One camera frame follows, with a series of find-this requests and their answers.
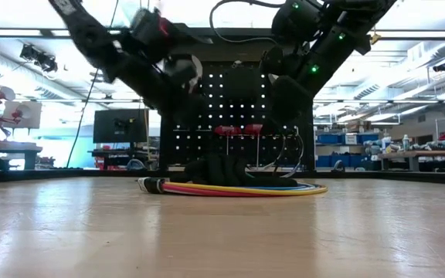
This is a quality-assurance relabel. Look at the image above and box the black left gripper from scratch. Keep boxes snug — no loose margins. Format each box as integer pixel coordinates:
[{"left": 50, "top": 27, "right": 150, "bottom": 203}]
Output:
[{"left": 144, "top": 53, "right": 209, "bottom": 125}]

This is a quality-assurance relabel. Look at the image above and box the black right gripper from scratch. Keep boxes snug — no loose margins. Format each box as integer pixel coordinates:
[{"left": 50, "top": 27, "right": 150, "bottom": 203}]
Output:
[{"left": 270, "top": 74, "right": 315, "bottom": 125}]

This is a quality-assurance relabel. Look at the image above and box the red handled screwdriver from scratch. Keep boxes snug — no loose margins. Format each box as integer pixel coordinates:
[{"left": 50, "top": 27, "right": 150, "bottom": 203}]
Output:
[
  {"left": 213, "top": 124, "right": 243, "bottom": 156},
  {"left": 243, "top": 123, "right": 265, "bottom": 170}
]

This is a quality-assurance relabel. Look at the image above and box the black peg board stand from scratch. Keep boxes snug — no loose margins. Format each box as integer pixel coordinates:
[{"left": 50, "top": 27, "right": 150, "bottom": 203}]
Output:
[{"left": 159, "top": 26, "right": 317, "bottom": 174}]

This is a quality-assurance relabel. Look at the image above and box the white poster board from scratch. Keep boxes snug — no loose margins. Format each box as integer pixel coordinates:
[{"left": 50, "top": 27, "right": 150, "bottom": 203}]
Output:
[{"left": 2, "top": 100, "right": 43, "bottom": 131}]

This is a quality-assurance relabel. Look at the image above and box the blue bin shelving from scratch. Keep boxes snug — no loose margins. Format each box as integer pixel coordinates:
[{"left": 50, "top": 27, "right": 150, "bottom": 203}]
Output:
[{"left": 314, "top": 129, "right": 382, "bottom": 169}]

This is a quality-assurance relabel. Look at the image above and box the black monitor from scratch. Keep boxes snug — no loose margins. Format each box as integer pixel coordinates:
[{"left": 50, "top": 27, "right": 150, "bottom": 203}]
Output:
[{"left": 92, "top": 109, "right": 150, "bottom": 145}]

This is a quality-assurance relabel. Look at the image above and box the black glove with grey cuff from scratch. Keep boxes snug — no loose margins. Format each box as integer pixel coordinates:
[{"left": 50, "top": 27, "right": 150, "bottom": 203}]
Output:
[{"left": 243, "top": 173, "right": 299, "bottom": 188}]

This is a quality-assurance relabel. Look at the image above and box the black work glove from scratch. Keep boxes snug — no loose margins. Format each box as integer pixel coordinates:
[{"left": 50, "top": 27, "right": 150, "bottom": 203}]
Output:
[{"left": 170, "top": 154, "right": 247, "bottom": 187}]

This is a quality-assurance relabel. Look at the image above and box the cluttered wooden table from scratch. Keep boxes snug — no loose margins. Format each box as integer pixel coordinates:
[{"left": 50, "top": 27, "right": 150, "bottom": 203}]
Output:
[{"left": 363, "top": 133, "right": 445, "bottom": 173}]

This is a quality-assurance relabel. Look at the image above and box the black overhead beam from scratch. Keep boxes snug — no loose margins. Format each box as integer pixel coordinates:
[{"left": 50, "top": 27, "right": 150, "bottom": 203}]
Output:
[{"left": 0, "top": 29, "right": 445, "bottom": 42}]

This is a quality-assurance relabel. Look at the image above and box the wooden workbench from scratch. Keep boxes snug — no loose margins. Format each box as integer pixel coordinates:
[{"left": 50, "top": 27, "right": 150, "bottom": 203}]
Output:
[{"left": 0, "top": 138, "right": 44, "bottom": 171}]

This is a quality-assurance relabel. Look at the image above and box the yellow hanging cord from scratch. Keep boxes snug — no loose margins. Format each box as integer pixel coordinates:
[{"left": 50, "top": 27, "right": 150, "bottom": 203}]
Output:
[{"left": 138, "top": 98, "right": 152, "bottom": 163}]

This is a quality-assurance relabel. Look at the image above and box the metal wire hook rack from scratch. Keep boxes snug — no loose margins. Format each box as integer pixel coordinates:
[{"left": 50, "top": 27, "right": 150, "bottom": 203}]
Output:
[{"left": 218, "top": 125, "right": 300, "bottom": 139}]

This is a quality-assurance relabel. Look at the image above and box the red cable strap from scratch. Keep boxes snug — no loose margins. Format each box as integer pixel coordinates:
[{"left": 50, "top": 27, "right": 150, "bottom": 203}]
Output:
[{"left": 158, "top": 16, "right": 170, "bottom": 39}]

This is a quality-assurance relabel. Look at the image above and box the multicolour wire bundle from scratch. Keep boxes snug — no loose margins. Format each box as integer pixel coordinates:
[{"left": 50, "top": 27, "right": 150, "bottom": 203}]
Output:
[{"left": 136, "top": 176, "right": 329, "bottom": 198}]

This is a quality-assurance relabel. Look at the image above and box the orange hanging cord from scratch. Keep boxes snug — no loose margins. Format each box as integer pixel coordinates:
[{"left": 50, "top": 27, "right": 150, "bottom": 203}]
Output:
[{"left": 369, "top": 26, "right": 382, "bottom": 46}]

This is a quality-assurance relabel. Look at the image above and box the black hanging cable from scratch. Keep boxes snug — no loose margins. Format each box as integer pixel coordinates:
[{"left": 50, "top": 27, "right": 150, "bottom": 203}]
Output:
[{"left": 65, "top": 0, "right": 120, "bottom": 170}]

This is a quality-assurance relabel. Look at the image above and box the black aluminium table frame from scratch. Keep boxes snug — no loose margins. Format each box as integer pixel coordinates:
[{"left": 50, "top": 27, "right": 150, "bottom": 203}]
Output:
[{"left": 0, "top": 159, "right": 445, "bottom": 185}]

